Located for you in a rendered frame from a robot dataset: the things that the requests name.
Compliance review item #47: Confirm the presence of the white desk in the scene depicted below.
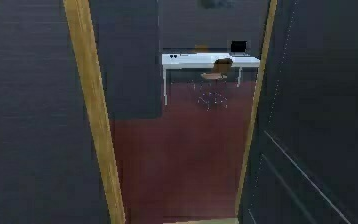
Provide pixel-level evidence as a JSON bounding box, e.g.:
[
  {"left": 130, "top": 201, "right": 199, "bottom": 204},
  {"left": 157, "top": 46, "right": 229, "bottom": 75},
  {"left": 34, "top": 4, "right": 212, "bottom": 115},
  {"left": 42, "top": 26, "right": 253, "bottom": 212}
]
[{"left": 161, "top": 51, "right": 261, "bottom": 106}]

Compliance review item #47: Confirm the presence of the brown office chair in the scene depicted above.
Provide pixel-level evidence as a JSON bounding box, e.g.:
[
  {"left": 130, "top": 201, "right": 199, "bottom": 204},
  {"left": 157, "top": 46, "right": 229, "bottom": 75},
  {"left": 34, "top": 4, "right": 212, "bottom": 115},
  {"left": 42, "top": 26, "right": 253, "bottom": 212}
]
[{"left": 196, "top": 57, "right": 235, "bottom": 110}]

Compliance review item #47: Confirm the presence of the black laptop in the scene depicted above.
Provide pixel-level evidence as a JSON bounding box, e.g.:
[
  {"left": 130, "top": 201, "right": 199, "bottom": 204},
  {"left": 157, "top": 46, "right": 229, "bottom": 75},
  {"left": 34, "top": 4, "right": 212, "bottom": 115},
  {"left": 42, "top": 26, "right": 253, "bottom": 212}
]
[{"left": 229, "top": 40, "right": 252, "bottom": 57}]

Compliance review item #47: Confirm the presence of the dark room door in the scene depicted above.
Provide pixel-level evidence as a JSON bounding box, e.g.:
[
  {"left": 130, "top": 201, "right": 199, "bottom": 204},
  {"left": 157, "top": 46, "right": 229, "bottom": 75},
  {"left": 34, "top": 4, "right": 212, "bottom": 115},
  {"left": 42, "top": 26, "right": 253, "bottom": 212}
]
[{"left": 237, "top": 0, "right": 358, "bottom": 224}]

